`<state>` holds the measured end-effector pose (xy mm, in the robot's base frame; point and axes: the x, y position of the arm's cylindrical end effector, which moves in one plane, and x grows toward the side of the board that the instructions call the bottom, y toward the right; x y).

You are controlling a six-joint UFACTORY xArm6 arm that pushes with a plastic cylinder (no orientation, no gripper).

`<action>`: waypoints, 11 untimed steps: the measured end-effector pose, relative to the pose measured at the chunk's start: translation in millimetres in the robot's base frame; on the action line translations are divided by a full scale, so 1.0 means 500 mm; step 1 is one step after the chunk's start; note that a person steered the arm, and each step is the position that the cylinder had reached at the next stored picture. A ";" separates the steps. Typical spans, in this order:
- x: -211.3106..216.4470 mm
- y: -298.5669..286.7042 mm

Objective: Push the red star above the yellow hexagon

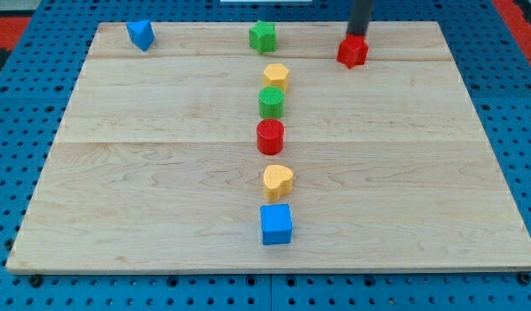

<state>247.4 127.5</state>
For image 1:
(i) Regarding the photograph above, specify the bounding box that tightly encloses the yellow heart block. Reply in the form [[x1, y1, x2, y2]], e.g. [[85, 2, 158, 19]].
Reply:
[[262, 165, 294, 203]]

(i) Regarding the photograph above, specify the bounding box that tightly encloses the blue cube block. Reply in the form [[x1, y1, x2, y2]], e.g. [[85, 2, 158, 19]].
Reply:
[[260, 203, 293, 245]]

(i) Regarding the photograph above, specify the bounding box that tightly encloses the red cylinder block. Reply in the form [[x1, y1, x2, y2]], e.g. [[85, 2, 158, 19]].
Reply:
[[256, 118, 285, 156]]

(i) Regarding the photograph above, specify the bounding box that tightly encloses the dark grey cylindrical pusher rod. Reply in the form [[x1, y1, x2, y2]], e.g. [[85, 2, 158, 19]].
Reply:
[[346, 0, 374, 36]]

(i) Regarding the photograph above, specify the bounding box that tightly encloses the yellow hexagon block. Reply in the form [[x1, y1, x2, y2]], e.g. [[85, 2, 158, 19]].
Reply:
[[263, 63, 290, 92]]

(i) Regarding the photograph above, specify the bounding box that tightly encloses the red star block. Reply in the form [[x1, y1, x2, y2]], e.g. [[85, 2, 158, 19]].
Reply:
[[337, 34, 369, 69]]

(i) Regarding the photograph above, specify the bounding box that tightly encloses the light wooden board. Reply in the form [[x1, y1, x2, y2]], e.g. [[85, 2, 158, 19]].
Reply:
[[7, 22, 531, 275]]

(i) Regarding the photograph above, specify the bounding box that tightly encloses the blue triangle block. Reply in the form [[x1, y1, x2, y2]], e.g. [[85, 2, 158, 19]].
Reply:
[[126, 20, 155, 51]]

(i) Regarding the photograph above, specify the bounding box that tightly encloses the green cylinder block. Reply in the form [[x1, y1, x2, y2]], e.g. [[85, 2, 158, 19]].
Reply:
[[258, 86, 284, 119]]

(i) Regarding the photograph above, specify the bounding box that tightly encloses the green star block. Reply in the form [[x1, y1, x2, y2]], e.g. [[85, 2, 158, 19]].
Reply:
[[249, 20, 276, 54]]

